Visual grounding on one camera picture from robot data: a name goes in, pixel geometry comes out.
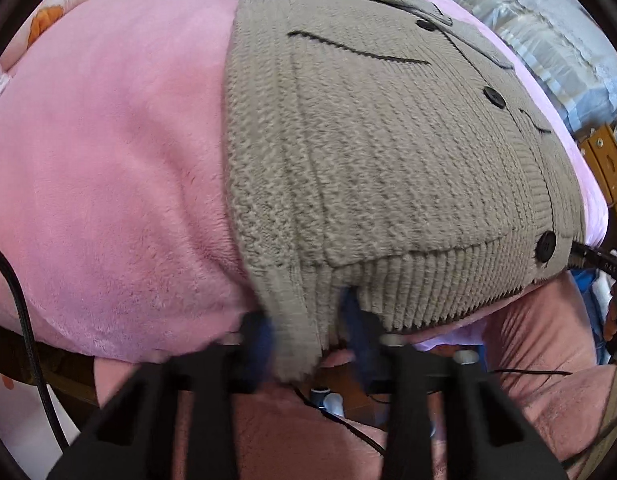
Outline grey knit cardigan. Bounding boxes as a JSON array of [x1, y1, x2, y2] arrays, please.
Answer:
[[223, 0, 589, 383]]

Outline dark wooden bed frame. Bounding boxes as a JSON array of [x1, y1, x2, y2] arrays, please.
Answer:
[[0, 322, 102, 406]]

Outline pink plush bed blanket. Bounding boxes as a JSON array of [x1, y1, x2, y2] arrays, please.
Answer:
[[0, 0, 611, 363]]

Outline person's pink pants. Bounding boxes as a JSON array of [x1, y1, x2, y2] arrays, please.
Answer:
[[96, 270, 617, 480]]

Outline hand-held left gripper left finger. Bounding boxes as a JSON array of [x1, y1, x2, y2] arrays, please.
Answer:
[[46, 310, 276, 480]]

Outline small white object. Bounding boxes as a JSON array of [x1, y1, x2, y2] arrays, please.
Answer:
[[311, 387, 345, 418]]

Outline black cable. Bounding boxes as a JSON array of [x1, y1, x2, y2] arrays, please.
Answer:
[[0, 240, 72, 453], [293, 385, 389, 456]]

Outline wooden drawer cabinet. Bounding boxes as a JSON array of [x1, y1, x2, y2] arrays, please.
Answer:
[[577, 124, 617, 206]]

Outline white printed sheet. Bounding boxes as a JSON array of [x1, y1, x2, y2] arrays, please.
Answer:
[[0, 365, 69, 466]]

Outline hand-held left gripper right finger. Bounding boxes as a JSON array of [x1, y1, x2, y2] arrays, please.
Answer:
[[338, 292, 569, 480]]

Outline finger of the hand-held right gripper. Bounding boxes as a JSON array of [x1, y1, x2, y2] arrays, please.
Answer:
[[569, 241, 617, 281]]

